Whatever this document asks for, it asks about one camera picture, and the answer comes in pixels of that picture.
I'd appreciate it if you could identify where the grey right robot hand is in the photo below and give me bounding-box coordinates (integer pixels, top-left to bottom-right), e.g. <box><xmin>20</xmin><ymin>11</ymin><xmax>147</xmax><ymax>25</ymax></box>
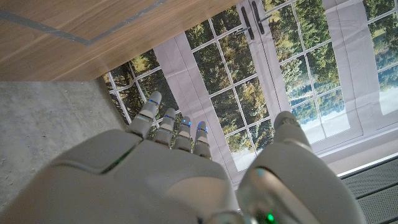
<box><xmin>0</xmin><ymin>90</ymin><xmax>368</xmax><ymax>224</ymax></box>

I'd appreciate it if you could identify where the printed window backdrop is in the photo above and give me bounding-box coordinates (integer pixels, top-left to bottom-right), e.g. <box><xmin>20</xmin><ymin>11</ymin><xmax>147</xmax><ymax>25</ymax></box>
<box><xmin>102</xmin><ymin>0</ymin><xmax>398</xmax><ymax>184</ymax></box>

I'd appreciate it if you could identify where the grey perforated floor grille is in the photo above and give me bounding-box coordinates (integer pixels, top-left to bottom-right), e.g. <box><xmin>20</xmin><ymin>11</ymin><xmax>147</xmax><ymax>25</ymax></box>
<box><xmin>338</xmin><ymin>155</ymin><xmax>398</xmax><ymax>224</ymax></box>

